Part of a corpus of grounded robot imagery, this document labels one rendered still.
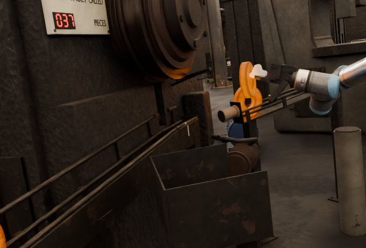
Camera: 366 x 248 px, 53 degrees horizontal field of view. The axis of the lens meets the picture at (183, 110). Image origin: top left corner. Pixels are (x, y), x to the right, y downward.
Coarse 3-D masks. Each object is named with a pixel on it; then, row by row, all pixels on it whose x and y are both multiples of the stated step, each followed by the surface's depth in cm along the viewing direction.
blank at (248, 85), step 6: (240, 66) 155; (246, 66) 154; (252, 66) 162; (240, 72) 153; (246, 72) 152; (240, 78) 153; (246, 78) 152; (252, 78) 162; (240, 84) 153; (246, 84) 152; (252, 84) 161; (246, 90) 154; (252, 90) 159; (246, 96) 157; (252, 96) 158
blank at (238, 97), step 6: (240, 90) 174; (258, 90) 179; (234, 96) 175; (240, 96) 173; (258, 96) 179; (240, 102) 174; (252, 102) 180; (258, 102) 179; (246, 108) 176; (258, 108) 179; (252, 114) 178
